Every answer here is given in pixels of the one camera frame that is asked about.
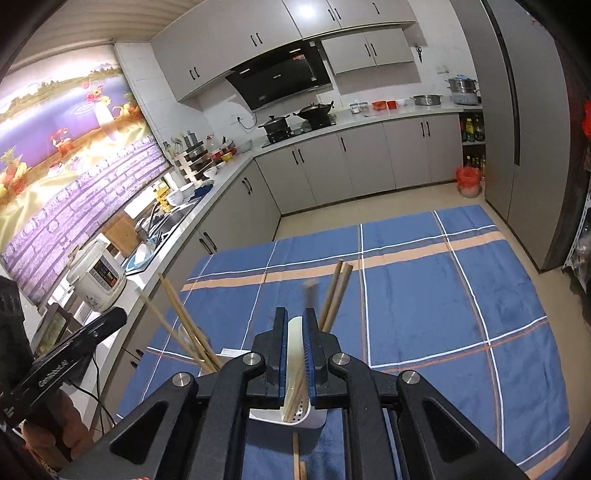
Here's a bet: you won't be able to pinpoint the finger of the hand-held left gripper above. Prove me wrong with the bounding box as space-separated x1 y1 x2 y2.
69 307 128 352

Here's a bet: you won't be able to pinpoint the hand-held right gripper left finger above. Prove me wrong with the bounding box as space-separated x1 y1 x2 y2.
60 307 290 480

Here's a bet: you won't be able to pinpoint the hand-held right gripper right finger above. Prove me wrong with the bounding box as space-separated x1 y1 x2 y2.
302 308 529 480

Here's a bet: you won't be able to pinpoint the white plastic chopstick holder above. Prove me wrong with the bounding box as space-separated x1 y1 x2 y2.
217 316 328 431

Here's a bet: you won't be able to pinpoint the dark-tipped wooden chopstick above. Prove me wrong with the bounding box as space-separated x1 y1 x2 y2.
283 278 318 423

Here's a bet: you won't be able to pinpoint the person's left hand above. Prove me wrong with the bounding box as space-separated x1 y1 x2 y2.
22 394 95 464

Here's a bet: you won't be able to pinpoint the white rice cooker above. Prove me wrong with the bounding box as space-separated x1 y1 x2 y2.
66 239 128 313

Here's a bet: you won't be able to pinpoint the small framed screen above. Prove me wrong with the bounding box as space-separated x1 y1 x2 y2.
29 304 75 357

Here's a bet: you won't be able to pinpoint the wooden cutting board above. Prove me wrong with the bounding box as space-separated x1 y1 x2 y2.
100 211 142 258

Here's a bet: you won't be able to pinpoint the white bowl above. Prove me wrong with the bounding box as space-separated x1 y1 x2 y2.
166 184 195 206

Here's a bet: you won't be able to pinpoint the blue plaid blanket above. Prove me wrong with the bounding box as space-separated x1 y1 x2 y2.
115 205 572 480

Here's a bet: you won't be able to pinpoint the wooden dish rack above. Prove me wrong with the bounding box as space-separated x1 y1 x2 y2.
172 133 209 184

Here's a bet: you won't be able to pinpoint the white kitchen countertop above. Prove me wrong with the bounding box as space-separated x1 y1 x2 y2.
28 98 484 370

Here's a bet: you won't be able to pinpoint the grey lower kitchen cabinets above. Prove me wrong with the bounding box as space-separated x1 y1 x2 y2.
99 114 463 407

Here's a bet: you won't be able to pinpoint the grey kitchen cabinets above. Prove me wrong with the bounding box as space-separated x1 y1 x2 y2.
99 114 463 407
150 0 419 103

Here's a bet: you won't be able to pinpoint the black gas stove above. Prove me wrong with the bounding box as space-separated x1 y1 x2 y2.
261 115 339 149

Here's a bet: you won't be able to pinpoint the black cooking pot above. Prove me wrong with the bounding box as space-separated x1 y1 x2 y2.
257 114 291 136

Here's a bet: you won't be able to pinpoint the red trash bag bin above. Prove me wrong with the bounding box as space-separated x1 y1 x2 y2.
455 166 484 199

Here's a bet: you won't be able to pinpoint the black wok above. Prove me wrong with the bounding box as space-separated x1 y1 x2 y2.
293 102 334 122

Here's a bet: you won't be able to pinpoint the black range hood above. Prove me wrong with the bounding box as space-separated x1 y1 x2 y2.
225 41 334 112

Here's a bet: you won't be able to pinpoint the white metal shelf rack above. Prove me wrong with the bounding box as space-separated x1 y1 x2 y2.
563 187 591 283

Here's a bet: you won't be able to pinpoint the grey upper kitchen cabinets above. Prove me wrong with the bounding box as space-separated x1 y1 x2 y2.
150 0 419 103

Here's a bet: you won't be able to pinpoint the steel steamer pot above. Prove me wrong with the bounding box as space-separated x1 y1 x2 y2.
447 75 479 105

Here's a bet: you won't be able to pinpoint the black cable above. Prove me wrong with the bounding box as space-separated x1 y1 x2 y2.
69 357 118 428

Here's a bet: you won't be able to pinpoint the purple wall poster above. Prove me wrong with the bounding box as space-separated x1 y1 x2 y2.
0 44 170 296

